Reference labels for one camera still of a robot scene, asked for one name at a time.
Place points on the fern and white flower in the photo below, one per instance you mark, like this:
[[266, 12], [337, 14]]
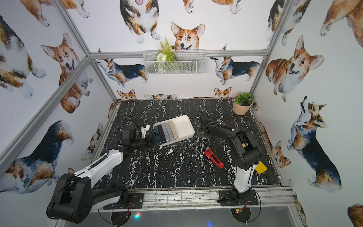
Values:
[[166, 54]]

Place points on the white plastic storage box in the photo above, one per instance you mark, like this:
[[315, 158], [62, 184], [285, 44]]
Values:
[[183, 127]]

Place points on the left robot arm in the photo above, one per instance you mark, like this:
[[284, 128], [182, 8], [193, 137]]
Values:
[[74, 196]]

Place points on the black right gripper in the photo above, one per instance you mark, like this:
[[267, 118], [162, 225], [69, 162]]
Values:
[[200, 131]]

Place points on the light grey pruning pliers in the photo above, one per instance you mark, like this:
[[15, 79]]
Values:
[[164, 128]]

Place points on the white wire basket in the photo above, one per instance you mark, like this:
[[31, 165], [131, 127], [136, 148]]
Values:
[[183, 63]]

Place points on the potted green plant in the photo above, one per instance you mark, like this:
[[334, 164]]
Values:
[[242, 103]]

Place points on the tan pruning pliers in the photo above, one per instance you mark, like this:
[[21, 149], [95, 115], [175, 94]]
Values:
[[173, 130]]

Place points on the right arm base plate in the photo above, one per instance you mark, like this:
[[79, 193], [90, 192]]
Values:
[[234, 198]]

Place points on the metal front rail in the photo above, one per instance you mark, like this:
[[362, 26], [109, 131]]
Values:
[[199, 199]]

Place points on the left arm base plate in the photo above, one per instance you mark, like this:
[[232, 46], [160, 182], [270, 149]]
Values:
[[131, 201]]

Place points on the yellow plastic shovel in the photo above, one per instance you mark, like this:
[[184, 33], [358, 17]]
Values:
[[260, 168]]

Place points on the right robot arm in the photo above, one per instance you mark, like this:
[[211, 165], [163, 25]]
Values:
[[244, 148]]

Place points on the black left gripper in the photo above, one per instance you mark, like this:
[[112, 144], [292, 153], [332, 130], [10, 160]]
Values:
[[149, 140]]

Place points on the red tool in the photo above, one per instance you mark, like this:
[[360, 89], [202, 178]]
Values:
[[214, 159]]

